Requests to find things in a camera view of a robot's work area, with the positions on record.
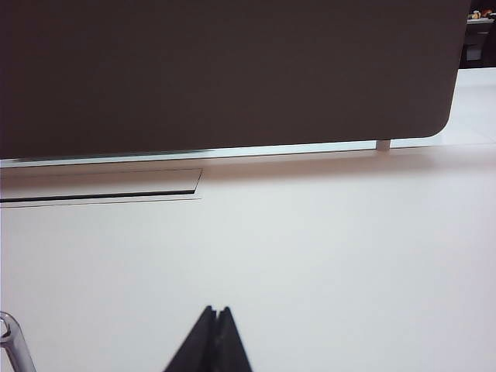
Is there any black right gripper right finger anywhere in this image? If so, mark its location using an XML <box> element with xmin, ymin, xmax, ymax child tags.
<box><xmin>211</xmin><ymin>305</ymin><xmax>253</xmax><ymax>372</ymax></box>

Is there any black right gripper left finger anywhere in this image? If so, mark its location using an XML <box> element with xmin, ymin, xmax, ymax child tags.
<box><xmin>162</xmin><ymin>305</ymin><xmax>220</xmax><ymax>372</ymax></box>

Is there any white desk cable lid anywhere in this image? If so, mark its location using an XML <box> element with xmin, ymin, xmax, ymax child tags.
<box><xmin>0</xmin><ymin>167</ymin><xmax>205</xmax><ymax>205</ymax></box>

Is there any dark background cabinet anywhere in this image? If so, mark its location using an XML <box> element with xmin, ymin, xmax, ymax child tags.
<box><xmin>461</xmin><ymin>11</ymin><xmax>496</xmax><ymax>70</ymax></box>

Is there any brown desk divider panel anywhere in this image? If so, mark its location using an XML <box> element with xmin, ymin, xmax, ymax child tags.
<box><xmin>0</xmin><ymin>0</ymin><xmax>472</xmax><ymax>160</ymax></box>

